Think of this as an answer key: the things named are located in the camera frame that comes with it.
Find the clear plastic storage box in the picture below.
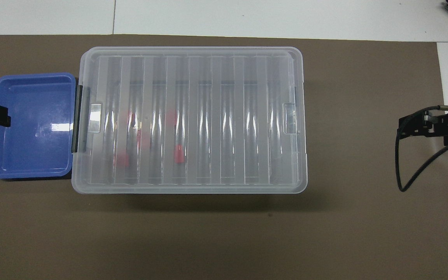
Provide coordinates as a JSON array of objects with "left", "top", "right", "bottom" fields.
[{"left": 71, "top": 49, "right": 308, "bottom": 194}]

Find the blue plastic tray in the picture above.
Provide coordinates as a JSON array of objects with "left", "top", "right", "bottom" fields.
[{"left": 0, "top": 73, "right": 77, "bottom": 180}]

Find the black box latch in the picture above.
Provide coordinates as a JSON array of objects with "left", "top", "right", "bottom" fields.
[{"left": 71, "top": 86, "right": 91, "bottom": 153}]

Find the brown table mat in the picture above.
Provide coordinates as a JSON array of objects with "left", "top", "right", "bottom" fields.
[{"left": 0, "top": 34, "right": 448, "bottom": 280}]

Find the clear ribbed box lid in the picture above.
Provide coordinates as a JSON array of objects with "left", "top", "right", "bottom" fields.
[{"left": 70, "top": 47, "right": 309, "bottom": 194}]

